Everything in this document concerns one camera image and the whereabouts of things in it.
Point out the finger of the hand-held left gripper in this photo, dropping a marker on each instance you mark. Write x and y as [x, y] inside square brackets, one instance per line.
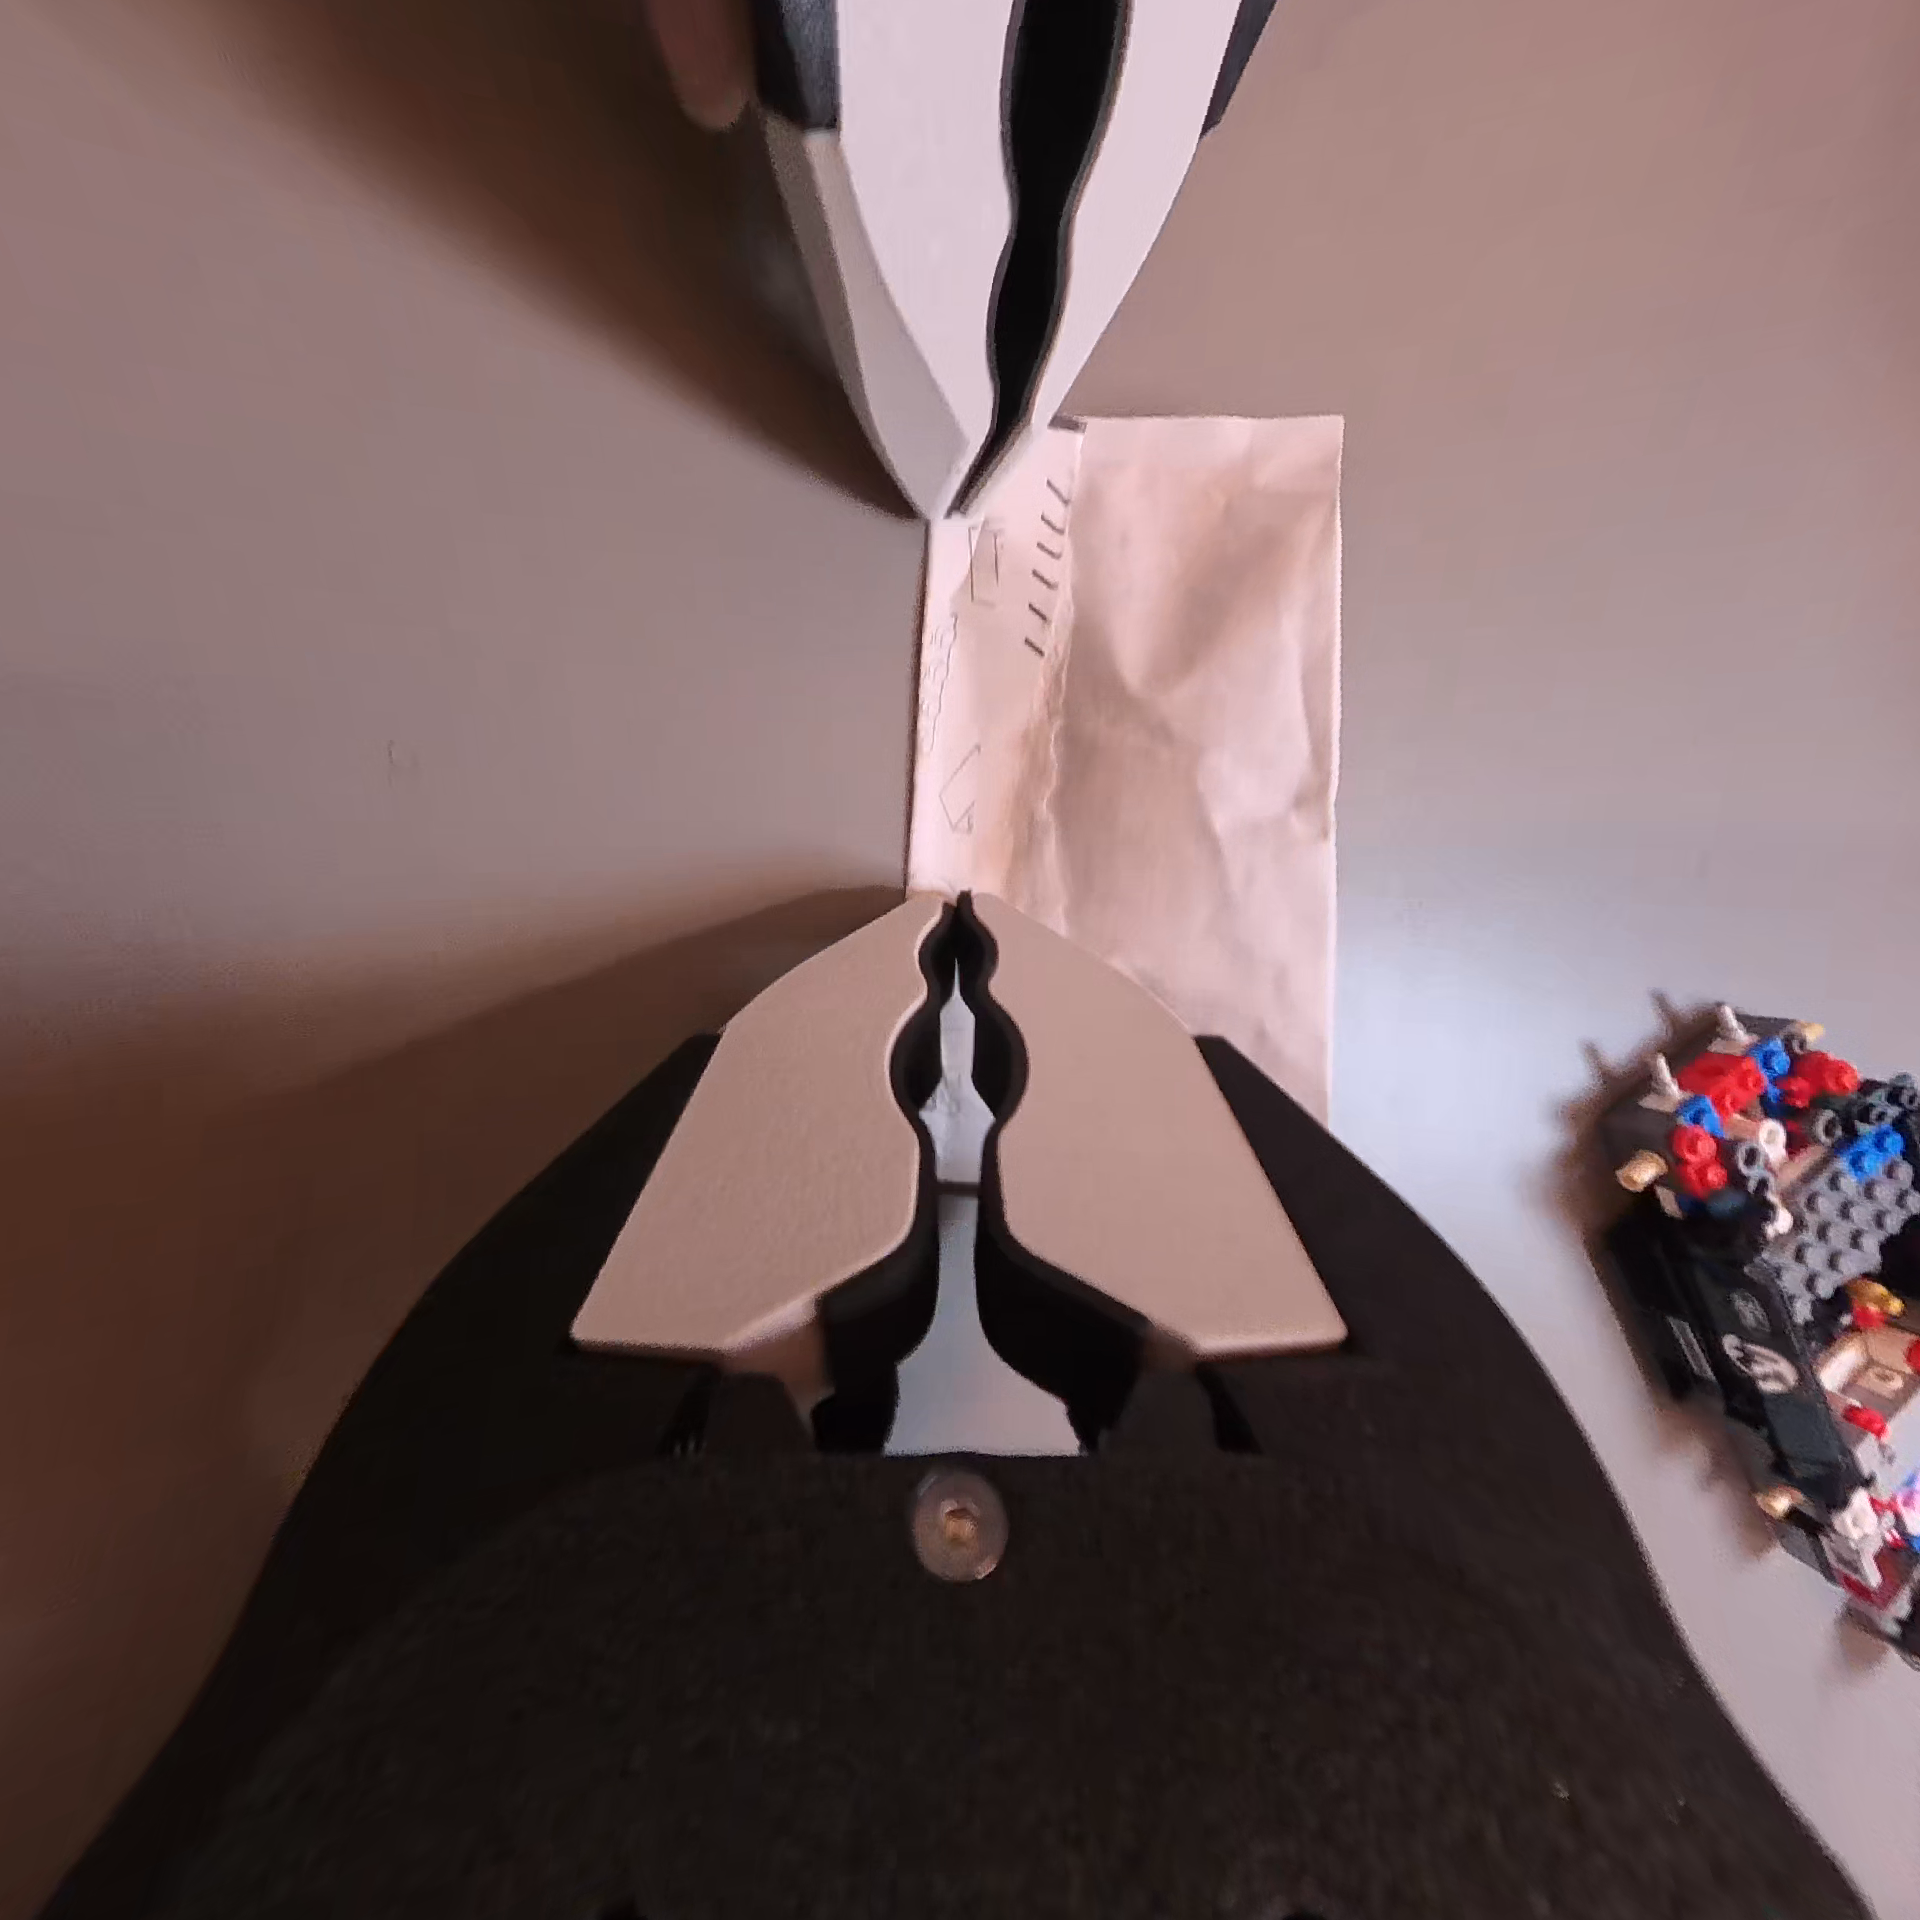
[1140, 197]
[900, 227]

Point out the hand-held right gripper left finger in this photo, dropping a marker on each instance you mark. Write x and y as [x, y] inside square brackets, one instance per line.
[752, 1186]

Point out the printed white paper bag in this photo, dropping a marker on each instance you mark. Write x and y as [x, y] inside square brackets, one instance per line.
[1202, 722]

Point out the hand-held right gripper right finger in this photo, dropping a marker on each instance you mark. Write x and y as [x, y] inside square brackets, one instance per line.
[1154, 1186]

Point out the lego car model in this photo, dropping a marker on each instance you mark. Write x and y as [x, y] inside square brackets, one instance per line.
[1787, 1275]

